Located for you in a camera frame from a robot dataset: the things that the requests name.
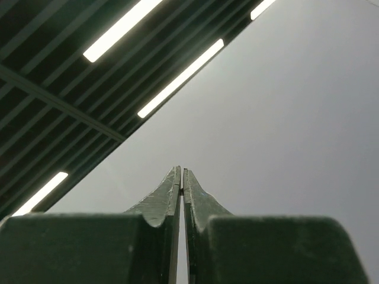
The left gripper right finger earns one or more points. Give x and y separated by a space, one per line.
225 248

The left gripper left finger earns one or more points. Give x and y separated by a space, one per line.
139 245

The ceiling light strip near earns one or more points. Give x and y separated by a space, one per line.
41 194

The ceiling light strip middle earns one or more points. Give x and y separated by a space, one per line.
181 78

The ceiling light strip corner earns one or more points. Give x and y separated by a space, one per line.
260 8

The ceiling light strip far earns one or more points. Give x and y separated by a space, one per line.
118 30

